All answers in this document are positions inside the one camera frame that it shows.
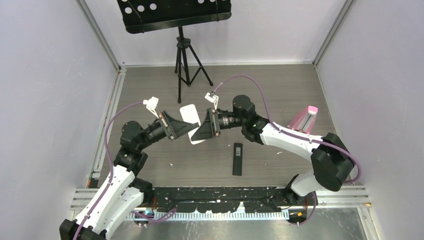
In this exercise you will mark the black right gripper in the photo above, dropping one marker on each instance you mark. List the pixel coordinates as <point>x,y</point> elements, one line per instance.
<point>209,129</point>

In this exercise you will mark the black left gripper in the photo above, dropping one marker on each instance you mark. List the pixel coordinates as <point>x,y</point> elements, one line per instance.
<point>175,128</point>

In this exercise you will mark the white remote control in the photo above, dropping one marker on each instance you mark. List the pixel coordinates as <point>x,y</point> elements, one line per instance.
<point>190,114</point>

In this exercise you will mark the black remote control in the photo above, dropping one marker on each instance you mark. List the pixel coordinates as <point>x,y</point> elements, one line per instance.
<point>237,164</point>

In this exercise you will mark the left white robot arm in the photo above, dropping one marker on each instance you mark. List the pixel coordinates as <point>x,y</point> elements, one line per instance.
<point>123,191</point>

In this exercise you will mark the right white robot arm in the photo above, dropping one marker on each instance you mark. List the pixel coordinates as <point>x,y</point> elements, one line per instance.
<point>331,165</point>

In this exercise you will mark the pink metronome box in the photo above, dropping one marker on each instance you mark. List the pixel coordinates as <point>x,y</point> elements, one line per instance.
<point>304,121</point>

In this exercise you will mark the black music stand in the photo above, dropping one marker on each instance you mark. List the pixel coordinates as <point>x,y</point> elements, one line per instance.
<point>141,16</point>

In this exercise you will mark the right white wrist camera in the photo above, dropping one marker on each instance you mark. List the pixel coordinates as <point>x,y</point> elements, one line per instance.
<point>212,98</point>

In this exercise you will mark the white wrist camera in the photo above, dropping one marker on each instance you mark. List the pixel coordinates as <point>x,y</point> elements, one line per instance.
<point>212,98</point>
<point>151,105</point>

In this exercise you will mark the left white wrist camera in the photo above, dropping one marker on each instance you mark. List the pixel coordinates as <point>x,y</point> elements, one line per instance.
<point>151,105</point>

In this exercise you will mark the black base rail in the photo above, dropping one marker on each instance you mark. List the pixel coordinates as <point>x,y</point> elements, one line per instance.
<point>224,203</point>

